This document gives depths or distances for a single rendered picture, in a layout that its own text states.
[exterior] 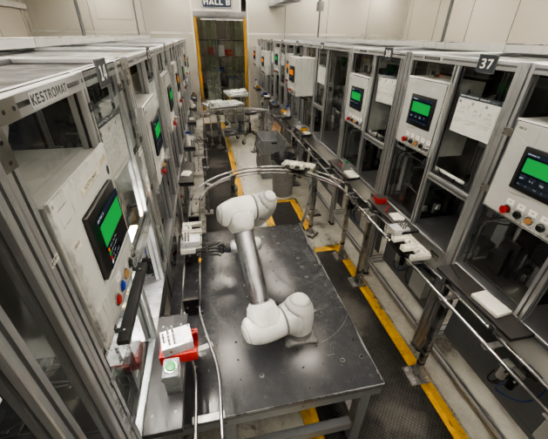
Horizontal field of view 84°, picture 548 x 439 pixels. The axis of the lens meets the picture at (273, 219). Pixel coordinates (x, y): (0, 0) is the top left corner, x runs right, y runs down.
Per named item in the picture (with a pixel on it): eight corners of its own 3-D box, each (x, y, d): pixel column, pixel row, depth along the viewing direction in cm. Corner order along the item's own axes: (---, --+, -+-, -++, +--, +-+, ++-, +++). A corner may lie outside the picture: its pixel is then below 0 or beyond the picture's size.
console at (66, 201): (119, 348, 85) (62, 204, 61) (3, 368, 79) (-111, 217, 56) (143, 256, 120) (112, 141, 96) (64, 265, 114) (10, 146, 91)
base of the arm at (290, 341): (306, 312, 185) (307, 306, 182) (318, 343, 166) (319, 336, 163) (277, 316, 182) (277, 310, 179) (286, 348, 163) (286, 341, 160)
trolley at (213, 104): (212, 150, 649) (207, 102, 599) (203, 143, 691) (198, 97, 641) (248, 144, 687) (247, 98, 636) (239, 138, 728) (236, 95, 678)
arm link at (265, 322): (292, 339, 153) (252, 356, 145) (280, 331, 168) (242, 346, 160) (256, 191, 152) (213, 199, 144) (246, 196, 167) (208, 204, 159)
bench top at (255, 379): (383, 388, 150) (385, 383, 148) (158, 435, 131) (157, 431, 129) (300, 226, 275) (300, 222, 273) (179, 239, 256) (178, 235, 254)
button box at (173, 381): (182, 392, 120) (178, 374, 114) (161, 395, 118) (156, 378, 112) (183, 373, 126) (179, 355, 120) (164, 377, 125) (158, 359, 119)
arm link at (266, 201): (267, 199, 174) (246, 205, 169) (275, 181, 159) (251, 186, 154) (275, 219, 169) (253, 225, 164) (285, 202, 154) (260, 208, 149)
